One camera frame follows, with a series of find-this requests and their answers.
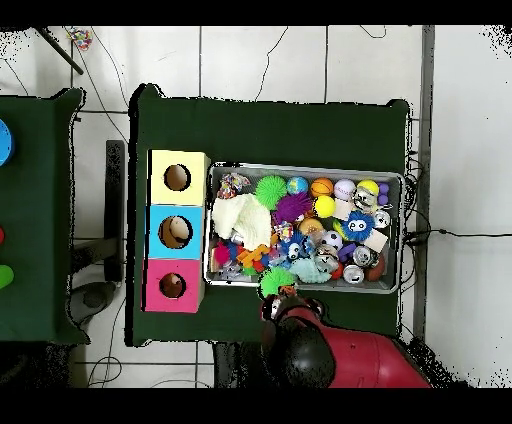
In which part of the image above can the green spiky ball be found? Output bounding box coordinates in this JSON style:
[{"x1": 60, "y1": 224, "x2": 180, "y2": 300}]
[
  {"x1": 259, "y1": 266, "x2": 298, "y2": 299},
  {"x1": 254, "y1": 175, "x2": 289, "y2": 211}
]

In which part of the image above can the cream muslin cloth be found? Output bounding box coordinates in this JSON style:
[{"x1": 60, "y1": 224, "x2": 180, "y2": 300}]
[{"x1": 211, "y1": 193, "x2": 273, "y2": 251}]

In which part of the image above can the shallow clear mesh bin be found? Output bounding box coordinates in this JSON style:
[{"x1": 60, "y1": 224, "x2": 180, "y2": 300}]
[{"x1": 203, "y1": 162, "x2": 405, "y2": 295}]

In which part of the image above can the wooden box with three holes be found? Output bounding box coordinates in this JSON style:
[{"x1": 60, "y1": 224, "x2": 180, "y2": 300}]
[{"x1": 143, "y1": 149, "x2": 213, "y2": 315}]

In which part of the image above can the purple spiky ball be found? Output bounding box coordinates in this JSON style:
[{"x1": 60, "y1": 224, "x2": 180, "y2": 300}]
[{"x1": 274, "y1": 191, "x2": 314, "y2": 225}]

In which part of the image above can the blue fuzzy monster toy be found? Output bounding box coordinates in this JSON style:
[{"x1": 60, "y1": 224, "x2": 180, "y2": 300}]
[{"x1": 342, "y1": 210, "x2": 376, "y2": 244}]

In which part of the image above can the yellow tennis ball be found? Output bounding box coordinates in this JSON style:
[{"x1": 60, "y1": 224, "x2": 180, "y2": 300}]
[{"x1": 312, "y1": 195, "x2": 337, "y2": 219}]

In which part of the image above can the blue globe ball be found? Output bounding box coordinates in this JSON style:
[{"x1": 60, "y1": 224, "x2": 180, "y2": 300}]
[{"x1": 286, "y1": 175, "x2": 309, "y2": 196}]

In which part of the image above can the orange basketball toy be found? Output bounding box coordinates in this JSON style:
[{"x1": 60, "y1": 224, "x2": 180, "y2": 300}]
[{"x1": 310, "y1": 177, "x2": 334, "y2": 197}]

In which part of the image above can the white baseball toy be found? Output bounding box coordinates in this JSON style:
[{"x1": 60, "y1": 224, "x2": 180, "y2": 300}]
[{"x1": 333, "y1": 178, "x2": 357, "y2": 201}]

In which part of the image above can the black power adapter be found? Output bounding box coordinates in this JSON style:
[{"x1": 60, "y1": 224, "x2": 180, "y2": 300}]
[{"x1": 403, "y1": 229, "x2": 432, "y2": 245}]

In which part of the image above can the side table with green cloth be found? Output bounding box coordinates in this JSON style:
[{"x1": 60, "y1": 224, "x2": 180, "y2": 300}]
[{"x1": 0, "y1": 87, "x2": 85, "y2": 347}]

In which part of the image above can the small green object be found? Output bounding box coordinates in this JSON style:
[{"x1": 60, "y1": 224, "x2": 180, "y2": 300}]
[{"x1": 0, "y1": 263, "x2": 16, "y2": 291}]

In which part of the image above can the blue bowl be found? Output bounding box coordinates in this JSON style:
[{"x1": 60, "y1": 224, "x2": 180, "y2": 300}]
[{"x1": 0, "y1": 118, "x2": 16, "y2": 169}]

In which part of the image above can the small colourful object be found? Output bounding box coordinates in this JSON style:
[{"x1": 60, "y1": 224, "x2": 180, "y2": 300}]
[{"x1": 65, "y1": 27, "x2": 93, "y2": 51}]

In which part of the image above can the black rod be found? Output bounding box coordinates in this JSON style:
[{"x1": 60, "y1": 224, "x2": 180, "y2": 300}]
[{"x1": 31, "y1": 26, "x2": 85, "y2": 76}]

